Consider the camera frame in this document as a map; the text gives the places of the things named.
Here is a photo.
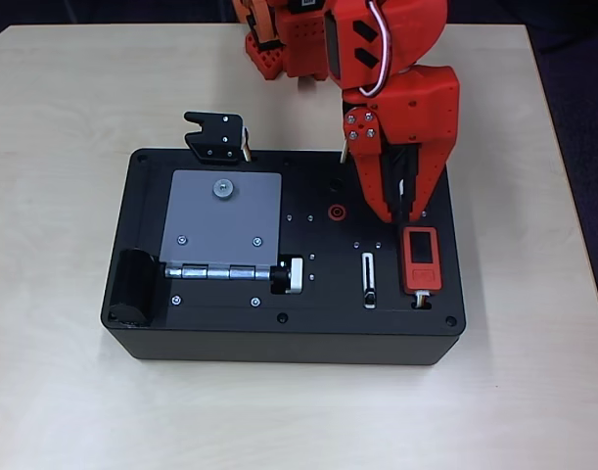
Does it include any grey round door knob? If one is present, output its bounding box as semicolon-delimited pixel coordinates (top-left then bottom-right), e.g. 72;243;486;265
211;176;236;201

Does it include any white hinge end block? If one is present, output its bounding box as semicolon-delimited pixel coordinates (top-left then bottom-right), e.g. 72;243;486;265
283;256;305;296

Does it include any grey hinged door plate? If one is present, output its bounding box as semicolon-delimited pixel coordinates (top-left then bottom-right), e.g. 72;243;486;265
160;169;284;268

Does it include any black cylinder post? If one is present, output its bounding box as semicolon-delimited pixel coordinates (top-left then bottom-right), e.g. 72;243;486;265
106;248;165;328

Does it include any black task board box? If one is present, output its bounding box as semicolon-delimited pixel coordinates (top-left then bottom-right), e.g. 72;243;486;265
100;146;465;367

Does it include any red printed table clamp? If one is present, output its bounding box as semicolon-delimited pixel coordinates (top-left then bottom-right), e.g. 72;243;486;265
243;29;286;82

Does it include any silver metal hinge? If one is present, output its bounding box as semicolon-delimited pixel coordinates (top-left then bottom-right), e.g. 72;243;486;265
163;262;273;281

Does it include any black cable bracket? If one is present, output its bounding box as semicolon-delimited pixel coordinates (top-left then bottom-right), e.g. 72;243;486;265
183;111;253;165

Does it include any red display module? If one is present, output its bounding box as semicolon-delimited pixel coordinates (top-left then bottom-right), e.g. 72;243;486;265
399;226;445;294

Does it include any white servo cable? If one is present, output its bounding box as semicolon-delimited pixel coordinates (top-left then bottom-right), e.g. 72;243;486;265
359;0;393;98

